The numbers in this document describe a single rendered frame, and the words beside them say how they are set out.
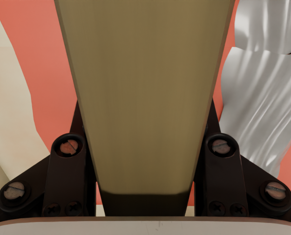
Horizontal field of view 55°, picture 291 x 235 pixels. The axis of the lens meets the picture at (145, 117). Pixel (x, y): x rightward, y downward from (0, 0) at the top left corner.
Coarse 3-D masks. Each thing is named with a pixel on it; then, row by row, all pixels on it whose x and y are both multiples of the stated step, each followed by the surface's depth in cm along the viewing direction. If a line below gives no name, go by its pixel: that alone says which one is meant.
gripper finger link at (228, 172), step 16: (208, 144) 10; (224, 144) 10; (208, 160) 9; (224, 160) 9; (240, 160) 9; (208, 176) 9; (224, 176) 9; (240, 176) 9; (208, 192) 8; (224, 192) 8; (240, 192) 8; (208, 208) 8; (224, 208) 8; (240, 208) 8
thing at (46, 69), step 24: (24, 48) 17; (48, 48) 17; (24, 72) 18; (48, 72) 18; (48, 96) 20; (72, 96) 20; (216, 96) 20; (48, 120) 21; (48, 144) 24; (288, 168) 26; (96, 192) 29; (192, 192) 29
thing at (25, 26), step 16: (0, 0) 15; (16, 0) 15; (32, 0) 15; (48, 0) 15; (0, 16) 15; (16, 16) 15; (32, 16) 15; (48, 16) 15; (16, 32) 16; (32, 32) 16; (48, 32) 16
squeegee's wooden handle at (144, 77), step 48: (96, 0) 4; (144, 0) 4; (192, 0) 4; (96, 48) 5; (144, 48) 5; (192, 48) 5; (96, 96) 5; (144, 96) 5; (192, 96) 5; (96, 144) 7; (144, 144) 6; (192, 144) 7; (144, 192) 8
